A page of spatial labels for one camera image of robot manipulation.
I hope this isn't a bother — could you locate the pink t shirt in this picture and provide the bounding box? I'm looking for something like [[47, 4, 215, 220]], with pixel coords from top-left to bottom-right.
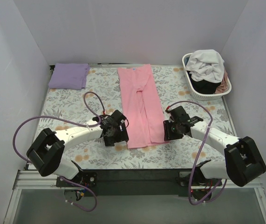
[[117, 64, 165, 149]]

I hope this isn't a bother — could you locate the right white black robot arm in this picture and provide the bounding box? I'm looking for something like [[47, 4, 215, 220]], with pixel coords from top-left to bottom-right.
[[163, 106, 266, 187]]

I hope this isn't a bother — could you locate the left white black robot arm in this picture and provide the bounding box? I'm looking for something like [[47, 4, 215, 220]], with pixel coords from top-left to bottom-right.
[[27, 110, 129, 186]]

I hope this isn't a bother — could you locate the white laundry basket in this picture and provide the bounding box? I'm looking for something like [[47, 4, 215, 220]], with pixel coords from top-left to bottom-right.
[[182, 53, 232, 101]]

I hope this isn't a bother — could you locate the black garment in basket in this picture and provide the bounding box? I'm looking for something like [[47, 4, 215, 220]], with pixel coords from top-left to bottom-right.
[[187, 71, 221, 95]]

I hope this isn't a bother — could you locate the brown garment in basket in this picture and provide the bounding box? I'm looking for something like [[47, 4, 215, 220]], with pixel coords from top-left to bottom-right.
[[215, 70, 228, 94]]

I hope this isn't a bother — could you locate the white t shirt in basket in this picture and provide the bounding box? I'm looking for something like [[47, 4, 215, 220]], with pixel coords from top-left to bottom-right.
[[185, 49, 225, 84]]

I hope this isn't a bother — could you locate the folded purple t shirt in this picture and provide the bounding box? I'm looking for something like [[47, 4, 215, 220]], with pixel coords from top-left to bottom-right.
[[48, 63, 90, 90]]

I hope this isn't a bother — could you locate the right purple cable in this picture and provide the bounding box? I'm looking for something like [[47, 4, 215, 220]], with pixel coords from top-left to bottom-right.
[[165, 100, 228, 206]]

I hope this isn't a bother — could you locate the purple cable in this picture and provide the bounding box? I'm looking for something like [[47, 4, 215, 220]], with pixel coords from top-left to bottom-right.
[[12, 92, 107, 212], [165, 100, 228, 206]]

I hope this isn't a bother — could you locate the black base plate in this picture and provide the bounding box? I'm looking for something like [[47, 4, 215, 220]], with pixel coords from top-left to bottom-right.
[[55, 168, 223, 198]]

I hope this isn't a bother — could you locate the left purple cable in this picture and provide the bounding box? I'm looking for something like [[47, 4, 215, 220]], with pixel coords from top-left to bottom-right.
[[12, 92, 107, 212]]

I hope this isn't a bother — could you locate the aluminium frame rail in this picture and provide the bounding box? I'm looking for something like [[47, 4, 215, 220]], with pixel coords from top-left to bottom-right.
[[3, 170, 266, 224]]

